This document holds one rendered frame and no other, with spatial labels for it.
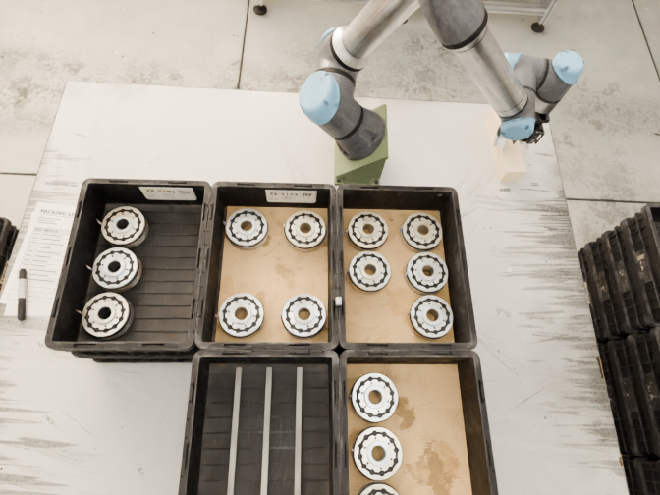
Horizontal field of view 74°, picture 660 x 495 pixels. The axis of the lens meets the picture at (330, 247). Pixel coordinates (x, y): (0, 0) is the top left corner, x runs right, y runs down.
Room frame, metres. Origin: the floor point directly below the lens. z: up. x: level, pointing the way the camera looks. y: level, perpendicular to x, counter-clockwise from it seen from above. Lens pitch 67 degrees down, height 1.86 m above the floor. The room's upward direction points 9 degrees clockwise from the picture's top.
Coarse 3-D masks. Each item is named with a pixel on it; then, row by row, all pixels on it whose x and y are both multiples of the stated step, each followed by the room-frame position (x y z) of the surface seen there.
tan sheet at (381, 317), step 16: (400, 224) 0.53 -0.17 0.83; (400, 240) 0.48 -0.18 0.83; (352, 256) 0.42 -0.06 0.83; (384, 256) 0.43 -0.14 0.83; (400, 256) 0.44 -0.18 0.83; (368, 272) 0.38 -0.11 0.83; (400, 272) 0.39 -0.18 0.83; (352, 288) 0.33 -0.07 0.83; (384, 288) 0.35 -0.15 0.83; (400, 288) 0.35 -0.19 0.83; (448, 288) 0.37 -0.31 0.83; (352, 304) 0.29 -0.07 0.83; (368, 304) 0.30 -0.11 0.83; (384, 304) 0.30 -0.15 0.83; (400, 304) 0.31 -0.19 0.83; (352, 320) 0.25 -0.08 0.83; (368, 320) 0.26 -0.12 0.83; (384, 320) 0.27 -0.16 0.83; (400, 320) 0.27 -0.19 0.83; (432, 320) 0.28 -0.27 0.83; (352, 336) 0.22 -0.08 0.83; (368, 336) 0.22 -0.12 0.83; (384, 336) 0.23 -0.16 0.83; (400, 336) 0.23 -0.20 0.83; (416, 336) 0.24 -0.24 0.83; (448, 336) 0.25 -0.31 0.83
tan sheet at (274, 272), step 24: (264, 216) 0.49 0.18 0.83; (288, 216) 0.50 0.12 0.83; (240, 264) 0.35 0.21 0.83; (264, 264) 0.36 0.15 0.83; (288, 264) 0.37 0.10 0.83; (312, 264) 0.38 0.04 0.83; (240, 288) 0.29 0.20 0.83; (264, 288) 0.30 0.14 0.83; (288, 288) 0.31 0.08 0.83; (312, 288) 0.32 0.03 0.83; (240, 312) 0.23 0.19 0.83; (216, 336) 0.17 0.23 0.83; (264, 336) 0.18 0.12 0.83; (288, 336) 0.19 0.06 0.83
